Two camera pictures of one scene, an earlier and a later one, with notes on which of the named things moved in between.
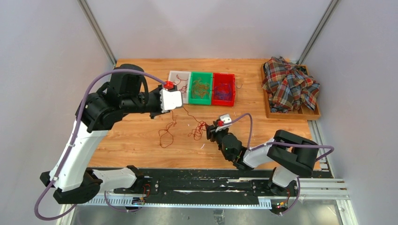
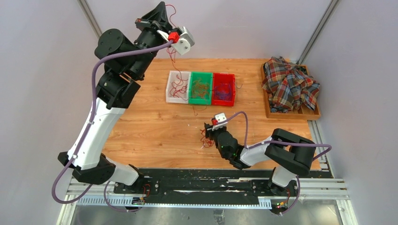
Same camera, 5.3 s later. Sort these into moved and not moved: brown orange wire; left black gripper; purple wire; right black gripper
Moved: left black gripper
Not moved: right black gripper; purple wire; brown orange wire
